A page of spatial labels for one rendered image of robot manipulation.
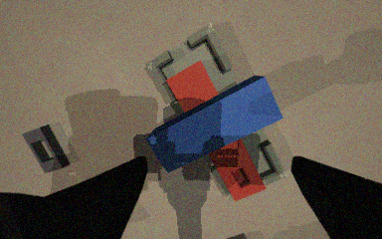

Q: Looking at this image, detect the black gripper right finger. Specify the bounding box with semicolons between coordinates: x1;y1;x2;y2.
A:
290;156;382;239

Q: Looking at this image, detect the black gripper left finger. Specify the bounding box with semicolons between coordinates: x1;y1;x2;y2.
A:
0;156;148;239

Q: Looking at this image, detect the blue rectangular block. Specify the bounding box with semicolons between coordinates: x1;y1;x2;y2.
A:
146;76;284;173

